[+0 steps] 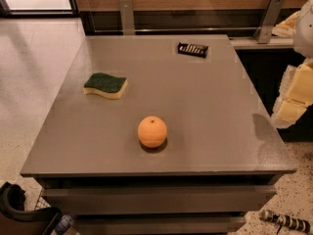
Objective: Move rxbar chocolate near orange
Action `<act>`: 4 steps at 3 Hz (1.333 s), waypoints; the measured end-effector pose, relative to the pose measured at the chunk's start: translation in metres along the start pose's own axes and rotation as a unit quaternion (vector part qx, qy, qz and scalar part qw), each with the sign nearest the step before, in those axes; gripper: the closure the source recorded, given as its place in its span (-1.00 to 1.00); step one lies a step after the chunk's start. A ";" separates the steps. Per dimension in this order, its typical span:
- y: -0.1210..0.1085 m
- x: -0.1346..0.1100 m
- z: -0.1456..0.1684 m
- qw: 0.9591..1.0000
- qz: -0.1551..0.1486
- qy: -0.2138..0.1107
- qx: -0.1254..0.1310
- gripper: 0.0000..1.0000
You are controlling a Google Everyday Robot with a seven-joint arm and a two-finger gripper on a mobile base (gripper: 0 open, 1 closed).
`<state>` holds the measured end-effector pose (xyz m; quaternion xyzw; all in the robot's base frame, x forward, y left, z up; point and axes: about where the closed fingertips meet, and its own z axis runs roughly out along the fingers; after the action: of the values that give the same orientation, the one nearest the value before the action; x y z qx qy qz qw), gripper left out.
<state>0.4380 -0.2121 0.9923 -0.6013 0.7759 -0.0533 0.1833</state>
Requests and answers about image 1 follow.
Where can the lower grey drawer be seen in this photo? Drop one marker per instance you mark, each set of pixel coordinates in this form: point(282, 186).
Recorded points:
point(173, 225)

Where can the orange fruit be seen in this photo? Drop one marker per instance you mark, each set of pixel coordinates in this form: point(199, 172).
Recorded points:
point(152, 131)

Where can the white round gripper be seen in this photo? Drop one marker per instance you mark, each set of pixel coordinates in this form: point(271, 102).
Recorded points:
point(305, 29)

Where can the black chair part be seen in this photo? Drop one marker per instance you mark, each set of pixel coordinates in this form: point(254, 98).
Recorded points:
point(15, 220)

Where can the black rxbar chocolate bar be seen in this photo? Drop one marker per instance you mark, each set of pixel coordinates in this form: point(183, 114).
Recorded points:
point(195, 50)

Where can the green yellow sponge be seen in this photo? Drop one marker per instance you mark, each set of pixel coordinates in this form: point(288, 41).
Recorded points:
point(105, 85)

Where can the left metal bracket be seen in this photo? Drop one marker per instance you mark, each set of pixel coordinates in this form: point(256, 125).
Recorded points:
point(127, 16)

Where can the upper grey drawer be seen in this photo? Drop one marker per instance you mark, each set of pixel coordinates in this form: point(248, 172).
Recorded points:
point(153, 200)

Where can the grey drawer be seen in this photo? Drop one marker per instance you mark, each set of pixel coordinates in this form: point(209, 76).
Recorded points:
point(153, 200)
point(173, 225)

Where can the metal bracket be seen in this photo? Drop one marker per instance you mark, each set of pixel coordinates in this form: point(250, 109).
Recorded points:
point(127, 16)
point(270, 16)

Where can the right metal bracket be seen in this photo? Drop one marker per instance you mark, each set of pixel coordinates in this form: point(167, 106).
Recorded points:
point(270, 16)

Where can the blue object on floor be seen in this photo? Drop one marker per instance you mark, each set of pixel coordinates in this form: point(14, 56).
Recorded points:
point(64, 225)

